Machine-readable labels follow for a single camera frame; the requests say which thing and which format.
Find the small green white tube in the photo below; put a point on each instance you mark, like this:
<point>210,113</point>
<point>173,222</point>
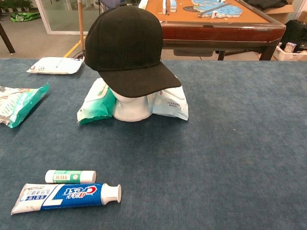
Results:
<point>69,176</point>

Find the blue white toothpaste tube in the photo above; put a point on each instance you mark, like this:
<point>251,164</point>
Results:
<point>72,195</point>

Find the wooden pole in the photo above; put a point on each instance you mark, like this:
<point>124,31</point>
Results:
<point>81,24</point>

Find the brown mahjong table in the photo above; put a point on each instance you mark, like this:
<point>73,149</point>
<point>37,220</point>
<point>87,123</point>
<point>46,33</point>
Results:
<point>216,33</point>

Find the black bag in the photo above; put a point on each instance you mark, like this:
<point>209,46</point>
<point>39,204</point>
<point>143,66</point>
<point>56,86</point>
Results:
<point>295,31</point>

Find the green bag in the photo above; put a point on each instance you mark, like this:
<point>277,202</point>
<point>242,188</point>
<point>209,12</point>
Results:
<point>24,16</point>

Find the white tissue pack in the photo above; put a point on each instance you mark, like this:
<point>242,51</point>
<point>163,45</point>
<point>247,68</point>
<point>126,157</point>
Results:
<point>55,65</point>

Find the white plastic crate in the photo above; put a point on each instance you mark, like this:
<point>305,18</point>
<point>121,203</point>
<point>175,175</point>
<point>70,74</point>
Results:
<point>287,57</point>

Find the white foam mannequin head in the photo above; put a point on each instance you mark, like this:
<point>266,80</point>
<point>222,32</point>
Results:
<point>132,110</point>

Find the light blue wipes pack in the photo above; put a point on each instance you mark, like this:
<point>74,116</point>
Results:
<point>170,103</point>

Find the dark desk leg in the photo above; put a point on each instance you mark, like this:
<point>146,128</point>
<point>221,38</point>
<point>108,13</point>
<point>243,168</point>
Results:
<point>7,38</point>

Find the blue mahjong tile pile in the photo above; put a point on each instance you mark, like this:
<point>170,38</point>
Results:
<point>220,8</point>

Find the green white wet wipes pack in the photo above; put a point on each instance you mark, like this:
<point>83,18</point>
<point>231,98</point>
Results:
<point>98,105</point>

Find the teal clear cotton pad pack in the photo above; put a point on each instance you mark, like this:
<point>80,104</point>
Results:
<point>19,103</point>

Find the blue carpet table cover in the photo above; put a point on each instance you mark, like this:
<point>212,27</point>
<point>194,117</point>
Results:
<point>216,143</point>

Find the black baseball cap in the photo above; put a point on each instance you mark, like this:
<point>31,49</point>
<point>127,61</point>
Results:
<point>124,43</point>

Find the cardboard box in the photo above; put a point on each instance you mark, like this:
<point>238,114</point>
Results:
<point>280,13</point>

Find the black cloth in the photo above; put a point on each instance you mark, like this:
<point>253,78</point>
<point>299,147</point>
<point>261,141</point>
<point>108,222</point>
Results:
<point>263,3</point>

